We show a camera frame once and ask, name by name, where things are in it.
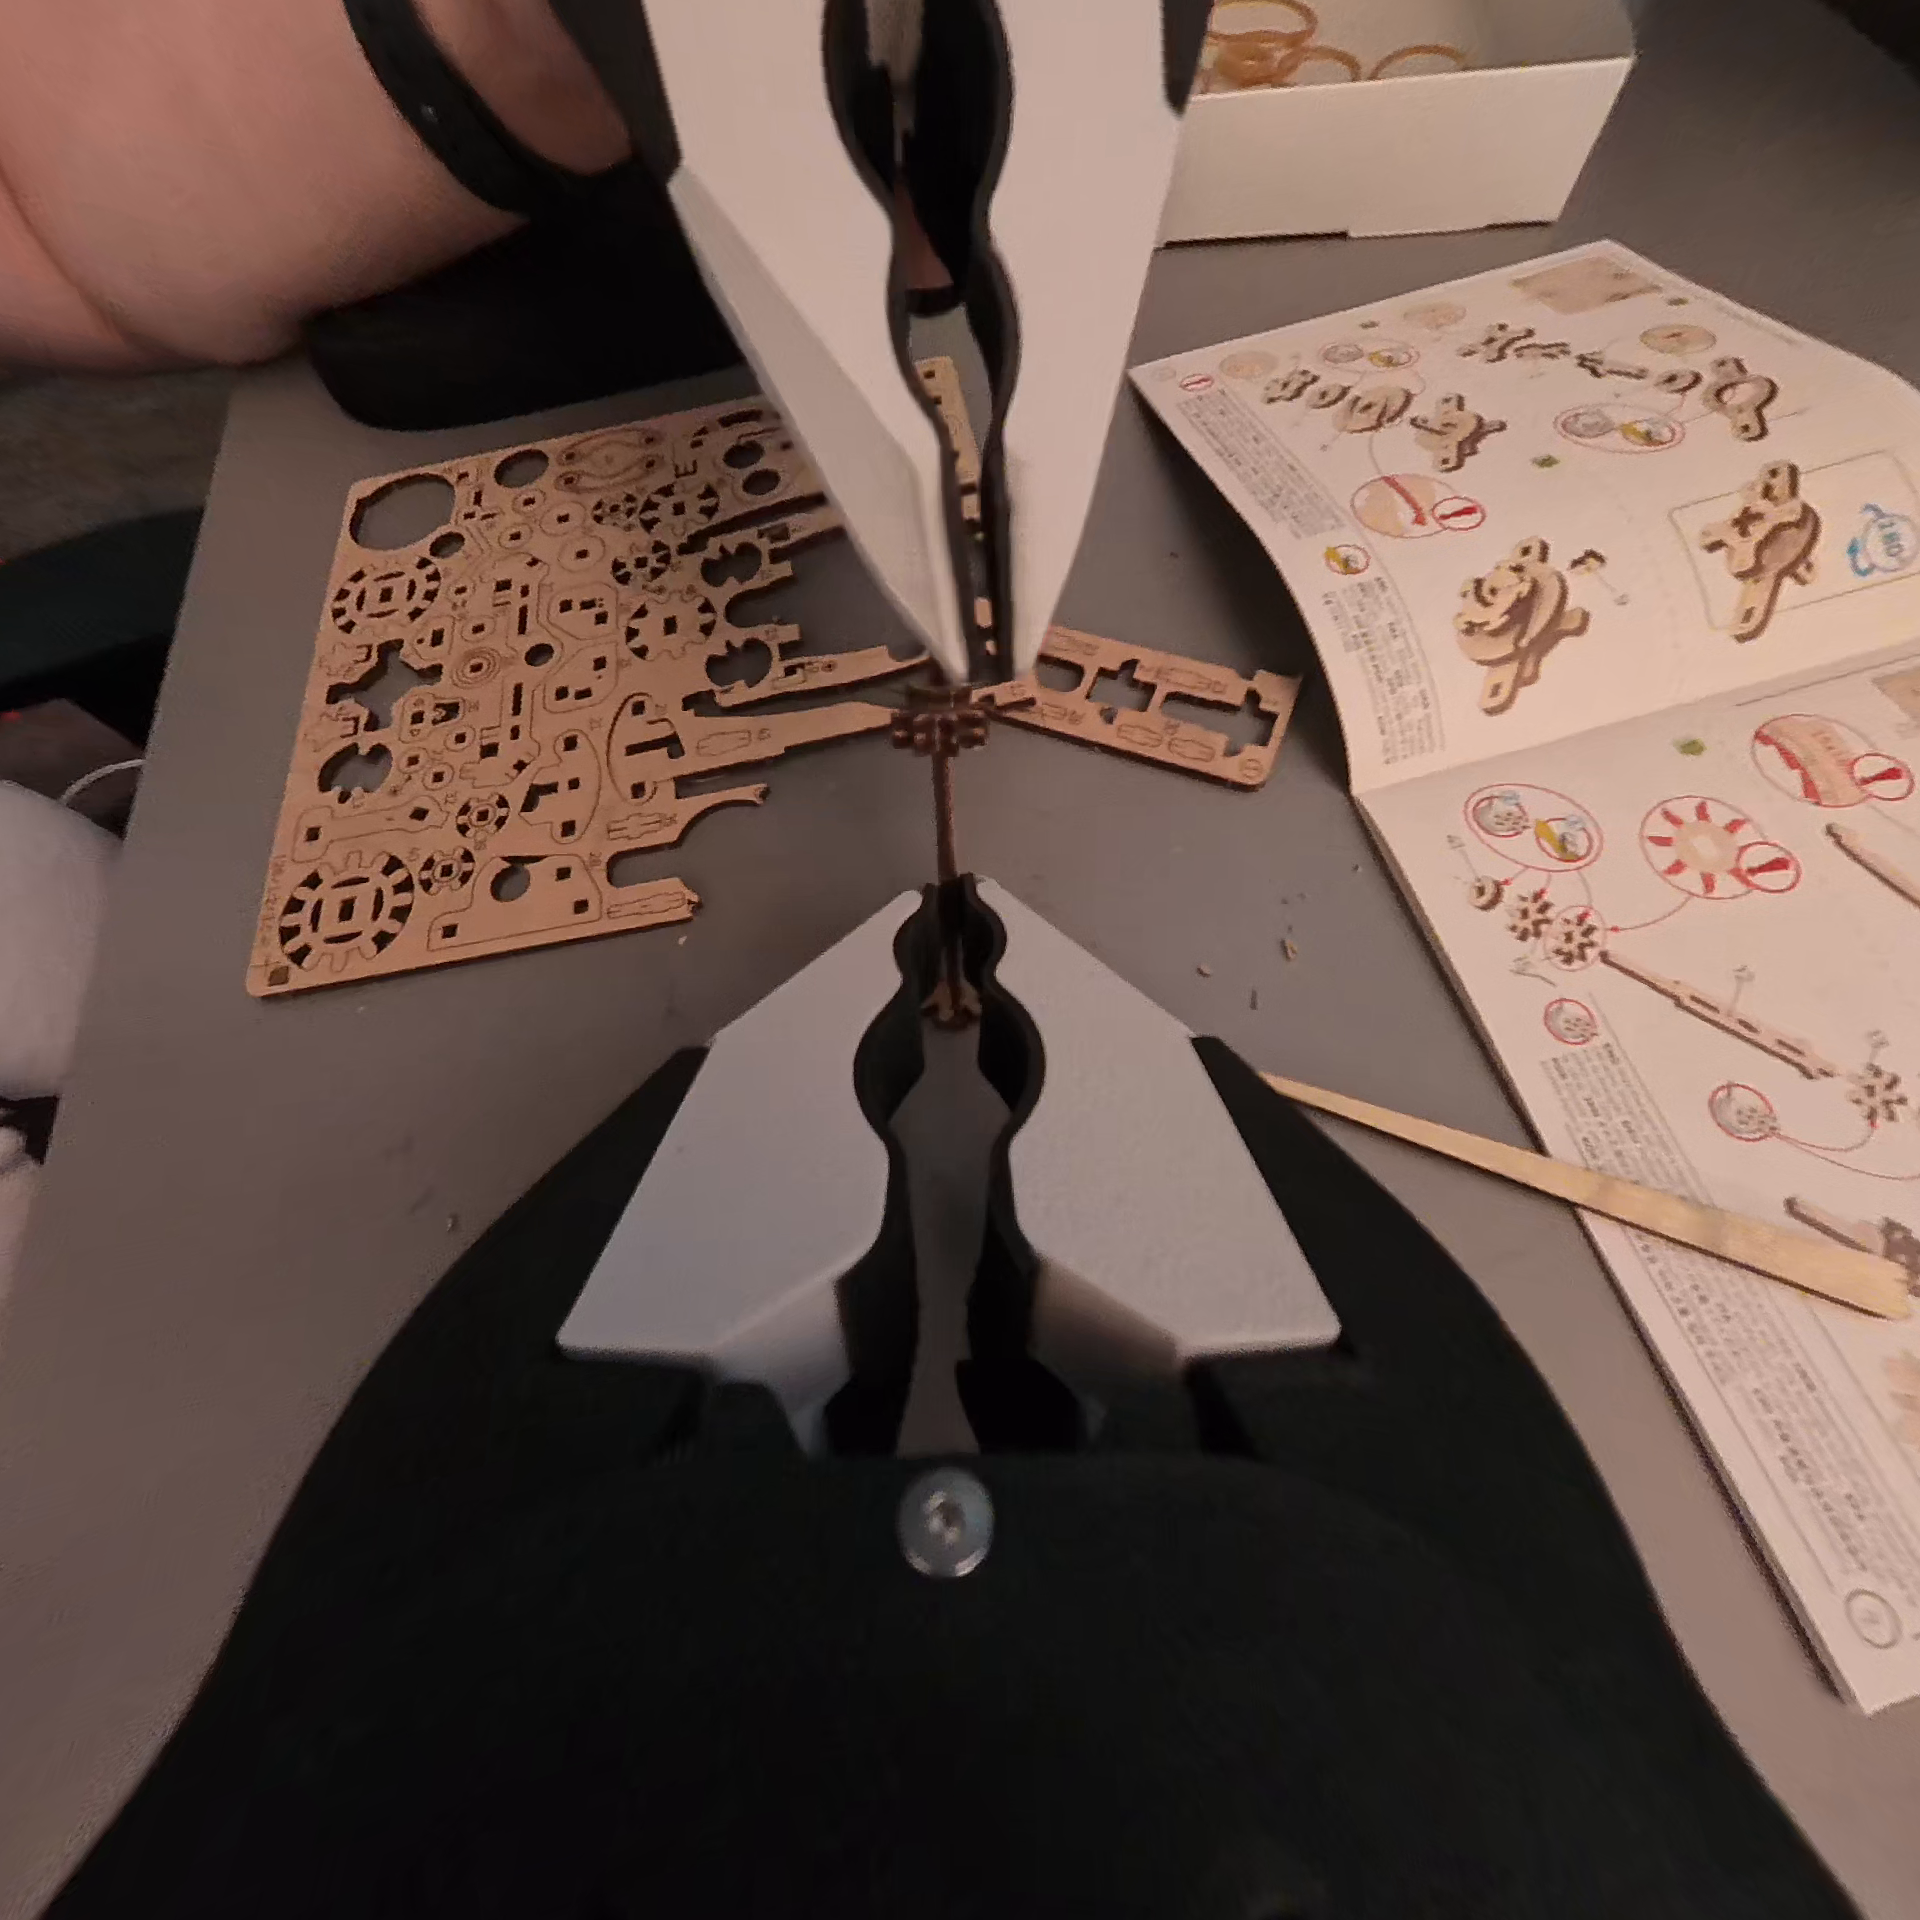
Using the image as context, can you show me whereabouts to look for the pointed wooden stick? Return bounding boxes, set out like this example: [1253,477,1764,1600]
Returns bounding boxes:
[1256,1069,1917,1322]

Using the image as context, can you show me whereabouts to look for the person's left hand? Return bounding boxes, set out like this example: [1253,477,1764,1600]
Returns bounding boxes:
[397,0,670,172]

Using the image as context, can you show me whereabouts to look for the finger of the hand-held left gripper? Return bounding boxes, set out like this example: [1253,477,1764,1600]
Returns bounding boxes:
[643,0,976,689]
[960,0,1204,690]

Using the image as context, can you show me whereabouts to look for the white cardboard box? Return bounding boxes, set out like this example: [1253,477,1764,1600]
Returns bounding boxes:
[1154,0,1637,246]

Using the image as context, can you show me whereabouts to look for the person's pale trousers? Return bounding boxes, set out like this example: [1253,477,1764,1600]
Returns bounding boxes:
[0,780,124,1089]

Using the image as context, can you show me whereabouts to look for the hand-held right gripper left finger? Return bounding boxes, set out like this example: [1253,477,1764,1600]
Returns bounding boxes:
[554,883,926,1453]

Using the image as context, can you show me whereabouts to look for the black wrist strap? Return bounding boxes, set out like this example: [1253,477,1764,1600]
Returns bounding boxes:
[343,0,640,213]

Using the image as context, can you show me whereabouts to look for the laser-cut wooden parts sheet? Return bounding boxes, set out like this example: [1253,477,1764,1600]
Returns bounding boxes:
[242,354,983,999]

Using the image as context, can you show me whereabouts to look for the thin wooden axle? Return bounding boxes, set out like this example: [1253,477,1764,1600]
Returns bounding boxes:
[916,659,987,1039]

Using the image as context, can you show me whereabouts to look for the pile of tan rubber bands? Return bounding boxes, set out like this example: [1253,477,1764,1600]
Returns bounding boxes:
[1200,0,1470,82]

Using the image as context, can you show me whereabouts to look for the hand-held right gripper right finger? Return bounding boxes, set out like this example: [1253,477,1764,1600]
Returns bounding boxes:
[973,880,1339,1453]

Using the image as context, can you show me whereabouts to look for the person's left forearm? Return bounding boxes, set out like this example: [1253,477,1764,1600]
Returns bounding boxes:
[0,0,496,370]

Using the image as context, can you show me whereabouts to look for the small wooden parts strip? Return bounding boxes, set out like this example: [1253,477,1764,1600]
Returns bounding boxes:
[973,622,1303,792]

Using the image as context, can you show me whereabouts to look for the open instruction booklet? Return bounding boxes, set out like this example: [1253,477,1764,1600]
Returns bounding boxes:
[1129,239,1920,1713]

